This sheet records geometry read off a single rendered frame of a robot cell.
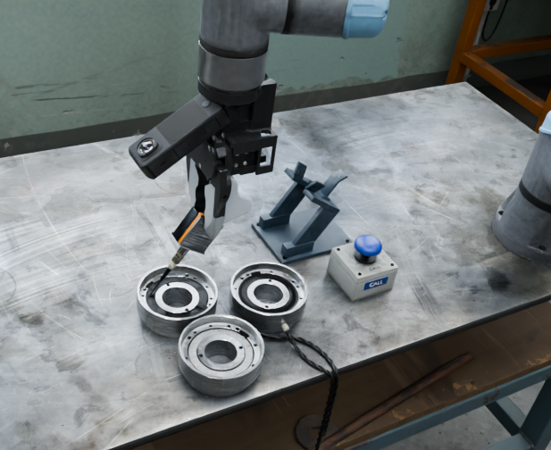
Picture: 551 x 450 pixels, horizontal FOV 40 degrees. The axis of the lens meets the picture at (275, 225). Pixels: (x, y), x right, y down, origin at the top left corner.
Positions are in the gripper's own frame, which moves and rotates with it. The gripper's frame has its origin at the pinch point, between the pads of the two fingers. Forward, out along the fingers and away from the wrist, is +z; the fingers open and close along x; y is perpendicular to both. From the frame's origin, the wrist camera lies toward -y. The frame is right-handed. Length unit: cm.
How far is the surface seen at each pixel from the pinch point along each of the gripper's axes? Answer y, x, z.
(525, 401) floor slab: 104, 5, 93
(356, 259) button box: 22.0, -5.5, 8.5
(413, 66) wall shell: 175, 154, 78
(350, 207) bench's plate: 32.4, 10.2, 13.2
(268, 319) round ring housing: 5.4, -10.0, 9.8
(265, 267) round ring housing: 9.9, -0.9, 9.9
